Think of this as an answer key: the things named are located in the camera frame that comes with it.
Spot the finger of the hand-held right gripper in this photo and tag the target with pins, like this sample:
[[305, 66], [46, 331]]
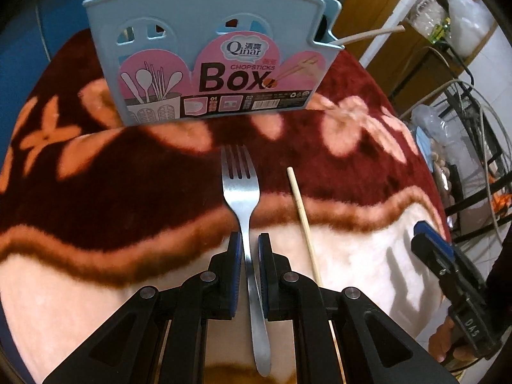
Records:
[[434, 244]]

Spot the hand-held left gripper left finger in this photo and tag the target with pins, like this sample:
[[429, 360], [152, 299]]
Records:
[[236, 276]]

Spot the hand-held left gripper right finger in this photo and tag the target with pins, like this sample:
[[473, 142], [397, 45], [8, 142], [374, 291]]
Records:
[[264, 276]]

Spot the metal fork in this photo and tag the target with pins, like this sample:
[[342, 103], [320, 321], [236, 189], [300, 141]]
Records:
[[240, 196]]

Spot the wooden chopstick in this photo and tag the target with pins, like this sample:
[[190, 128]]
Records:
[[304, 224], [368, 35]]

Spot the blue utensil holder box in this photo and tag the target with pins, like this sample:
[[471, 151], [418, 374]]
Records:
[[192, 20]]

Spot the person's right hand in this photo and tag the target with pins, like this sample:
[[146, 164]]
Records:
[[442, 340]]

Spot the crumpled clear plastic bag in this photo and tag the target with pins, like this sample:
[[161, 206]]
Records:
[[432, 122]]

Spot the red floral blanket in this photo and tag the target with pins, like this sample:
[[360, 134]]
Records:
[[120, 208]]

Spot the wooden shelf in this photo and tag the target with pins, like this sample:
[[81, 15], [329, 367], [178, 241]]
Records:
[[416, 68]]

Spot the white plastic bag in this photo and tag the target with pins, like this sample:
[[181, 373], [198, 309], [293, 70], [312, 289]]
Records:
[[468, 20]]

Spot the wooden door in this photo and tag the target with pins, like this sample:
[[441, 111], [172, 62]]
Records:
[[360, 0]]

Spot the blue cabinet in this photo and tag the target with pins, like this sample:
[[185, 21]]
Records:
[[60, 16]]

